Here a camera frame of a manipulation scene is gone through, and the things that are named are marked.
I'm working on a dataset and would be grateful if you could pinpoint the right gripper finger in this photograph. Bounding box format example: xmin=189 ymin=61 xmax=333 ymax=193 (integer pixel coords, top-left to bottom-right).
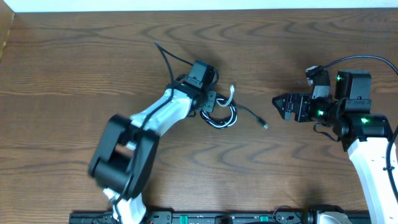
xmin=272 ymin=93 xmax=289 ymax=105
xmin=272 ymin=98 xmax=292 ymax=120

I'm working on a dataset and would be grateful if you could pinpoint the white cable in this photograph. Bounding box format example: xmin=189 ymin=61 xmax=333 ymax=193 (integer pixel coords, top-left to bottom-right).
xmin=205 ymin=85 xmax=239 ymax=129

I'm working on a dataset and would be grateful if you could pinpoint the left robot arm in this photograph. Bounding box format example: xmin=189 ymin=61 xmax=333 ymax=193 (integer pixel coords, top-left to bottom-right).
xmin=89 ymin=60 xmax=219 ymax=223

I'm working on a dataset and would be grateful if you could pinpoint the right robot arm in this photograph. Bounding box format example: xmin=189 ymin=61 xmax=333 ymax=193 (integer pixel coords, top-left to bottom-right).
xmin=272 ymin=69 xmax=397 ymax=223

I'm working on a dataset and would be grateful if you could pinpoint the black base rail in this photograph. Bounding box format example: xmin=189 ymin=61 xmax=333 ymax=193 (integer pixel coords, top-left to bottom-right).
xmin=68 ymin=211 xmax=371 ymax=224

